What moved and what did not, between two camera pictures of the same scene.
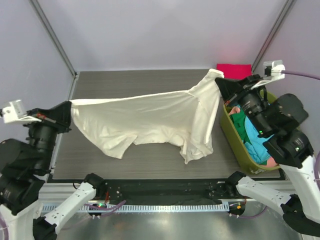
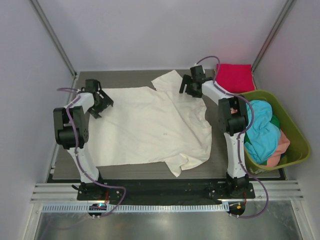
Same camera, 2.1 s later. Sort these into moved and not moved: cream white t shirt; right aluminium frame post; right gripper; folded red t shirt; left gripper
Moved: cream white t shirt; left gripper; right gripper
Not moved: folded red t shirt; right aluminium frame post
